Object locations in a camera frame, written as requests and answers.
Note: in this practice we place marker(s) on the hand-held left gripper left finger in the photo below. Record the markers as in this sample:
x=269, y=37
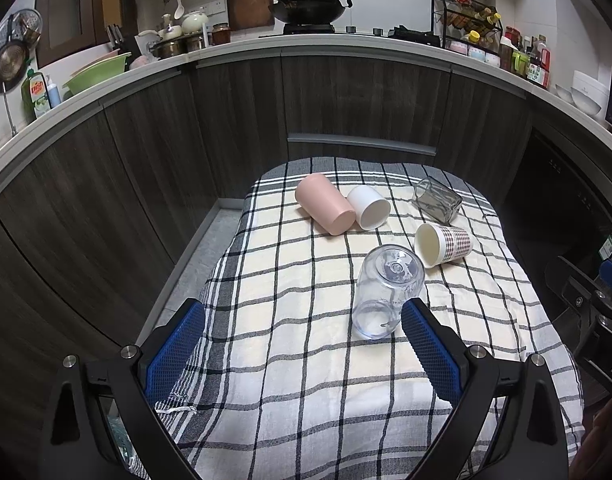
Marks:
x=177, y=355

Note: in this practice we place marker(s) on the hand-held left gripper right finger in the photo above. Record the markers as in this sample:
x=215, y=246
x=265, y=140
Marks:
x=430, y=355

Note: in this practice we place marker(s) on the clear plastic cup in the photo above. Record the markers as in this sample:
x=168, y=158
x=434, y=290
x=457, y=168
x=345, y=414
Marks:
x=383, y=294

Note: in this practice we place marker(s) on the plaid paper cup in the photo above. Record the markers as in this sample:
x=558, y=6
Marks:
x=443, y=244

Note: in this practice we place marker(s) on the grey glass cup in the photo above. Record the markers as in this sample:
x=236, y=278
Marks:
x=436, y=201

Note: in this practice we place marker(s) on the white cup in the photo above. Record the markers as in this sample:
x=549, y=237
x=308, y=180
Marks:
x=368, y=207

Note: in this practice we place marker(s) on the pink cup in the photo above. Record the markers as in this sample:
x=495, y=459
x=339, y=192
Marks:
x=326, y=205

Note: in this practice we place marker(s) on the built-in black dishwasher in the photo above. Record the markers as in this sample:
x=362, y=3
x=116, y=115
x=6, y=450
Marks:
x=560, y=200

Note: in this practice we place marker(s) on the black white checked tablecloth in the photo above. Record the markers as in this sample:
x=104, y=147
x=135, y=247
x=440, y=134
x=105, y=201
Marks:
x=296, y=310

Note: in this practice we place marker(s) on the stack of white bowls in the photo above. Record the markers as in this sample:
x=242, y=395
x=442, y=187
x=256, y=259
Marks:
x=590, y=92

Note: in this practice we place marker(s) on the small white bowl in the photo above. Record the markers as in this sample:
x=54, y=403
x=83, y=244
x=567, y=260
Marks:
x=564, y=94

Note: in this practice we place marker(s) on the dark wood base cabinets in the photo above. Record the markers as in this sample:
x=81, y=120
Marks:
x=136, y=170

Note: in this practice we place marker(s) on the red label sauce bottle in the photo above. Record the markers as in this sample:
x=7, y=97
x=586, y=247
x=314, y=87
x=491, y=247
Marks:
x=539, y=67

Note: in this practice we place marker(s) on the dark sauce bottle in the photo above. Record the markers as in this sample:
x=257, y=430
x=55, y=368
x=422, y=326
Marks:
x=506, y=52

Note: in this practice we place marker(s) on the blue white pump bottle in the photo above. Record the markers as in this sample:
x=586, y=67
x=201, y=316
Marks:
x=53, y=92

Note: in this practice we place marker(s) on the green plastic basin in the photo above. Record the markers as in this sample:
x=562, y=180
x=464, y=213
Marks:
x=98, y=75

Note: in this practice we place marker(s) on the pink bowl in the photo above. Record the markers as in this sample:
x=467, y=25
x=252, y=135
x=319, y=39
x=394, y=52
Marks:
x=140, y=62

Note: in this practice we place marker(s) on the green dish soap bottle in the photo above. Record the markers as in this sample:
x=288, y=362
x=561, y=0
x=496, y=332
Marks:
x=35, y=95

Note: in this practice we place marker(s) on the steel pot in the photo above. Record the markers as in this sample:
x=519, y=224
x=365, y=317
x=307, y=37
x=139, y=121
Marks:
x=168, y=48

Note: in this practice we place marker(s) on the black knife block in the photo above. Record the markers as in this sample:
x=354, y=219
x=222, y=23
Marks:
x=116, y=39

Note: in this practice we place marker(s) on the brown jar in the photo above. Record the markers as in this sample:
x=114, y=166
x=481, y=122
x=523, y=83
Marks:
x=221, y=34

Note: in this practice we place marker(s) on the white teapot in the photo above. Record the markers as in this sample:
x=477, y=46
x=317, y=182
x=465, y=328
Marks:
x=195, y=22

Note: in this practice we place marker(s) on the hanging frying pan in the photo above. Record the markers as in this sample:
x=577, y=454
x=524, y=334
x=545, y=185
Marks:
x=7, y=67

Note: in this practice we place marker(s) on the black gas stove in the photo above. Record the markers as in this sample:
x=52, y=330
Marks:
x=309, y=28

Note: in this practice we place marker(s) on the white ladle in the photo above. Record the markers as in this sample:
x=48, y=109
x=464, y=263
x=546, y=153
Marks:
x=180, y=6

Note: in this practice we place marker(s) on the wooden cutting board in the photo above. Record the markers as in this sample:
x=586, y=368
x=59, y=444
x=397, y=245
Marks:
x=246, y=2

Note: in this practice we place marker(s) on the metal strainer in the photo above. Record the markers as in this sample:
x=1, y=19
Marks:
x=26, y=27

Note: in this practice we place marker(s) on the black wok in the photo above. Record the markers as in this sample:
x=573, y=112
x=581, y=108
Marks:
x=311, y=2

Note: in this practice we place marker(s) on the dark wood wall cabinet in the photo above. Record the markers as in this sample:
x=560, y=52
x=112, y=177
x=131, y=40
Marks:
x=76, y=5

